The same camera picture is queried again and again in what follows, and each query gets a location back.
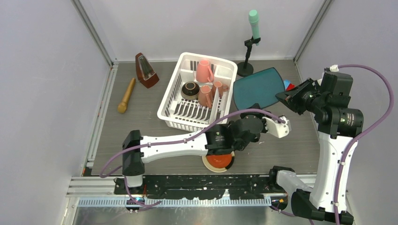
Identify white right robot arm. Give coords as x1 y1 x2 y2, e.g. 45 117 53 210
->
268 71 364 225

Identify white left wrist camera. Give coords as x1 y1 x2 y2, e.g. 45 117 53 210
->
264 116 291 138

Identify wooden pestle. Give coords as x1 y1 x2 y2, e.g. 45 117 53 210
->
117 78 136 114

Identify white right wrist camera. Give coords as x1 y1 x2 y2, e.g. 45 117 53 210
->
324 64 339 72

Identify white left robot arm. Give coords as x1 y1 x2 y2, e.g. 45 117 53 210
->
122 105 273 194

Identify teal square plate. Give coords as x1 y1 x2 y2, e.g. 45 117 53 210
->
232 67 285 110

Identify white round plate with lettering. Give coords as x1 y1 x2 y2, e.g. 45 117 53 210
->
208 89 220 124

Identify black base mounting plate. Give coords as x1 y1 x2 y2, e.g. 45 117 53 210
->
114 174 290 200

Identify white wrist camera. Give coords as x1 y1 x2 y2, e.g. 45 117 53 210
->
264 116 291 138
324 64 339 72

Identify brown wooden metronome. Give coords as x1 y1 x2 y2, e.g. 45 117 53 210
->
135 52 159 89

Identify large pink mug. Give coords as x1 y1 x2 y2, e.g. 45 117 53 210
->
196 60 214 83

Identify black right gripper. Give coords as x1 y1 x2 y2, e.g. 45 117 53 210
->
276 76 327 115

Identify red and cream saucer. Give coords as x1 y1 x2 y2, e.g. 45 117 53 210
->
202 152 235 173

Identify colourful toy blocks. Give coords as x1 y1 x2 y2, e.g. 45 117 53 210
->
283 80 295 91

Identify mint green microphone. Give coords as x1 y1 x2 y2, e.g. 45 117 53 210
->
248 9 260 39

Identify slotted white cable duct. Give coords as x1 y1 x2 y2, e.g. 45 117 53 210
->
77 196 272 207

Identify small pink cup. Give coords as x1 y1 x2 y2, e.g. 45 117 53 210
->
212 81 229 98

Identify black microphone stand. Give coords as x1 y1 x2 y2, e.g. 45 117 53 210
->
237 37 261 77

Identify black patterned ceramic bowl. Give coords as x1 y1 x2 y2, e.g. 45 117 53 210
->
181 82 200 100

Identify white plastic dish rack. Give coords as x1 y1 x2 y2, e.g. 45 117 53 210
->
157 52 237 131

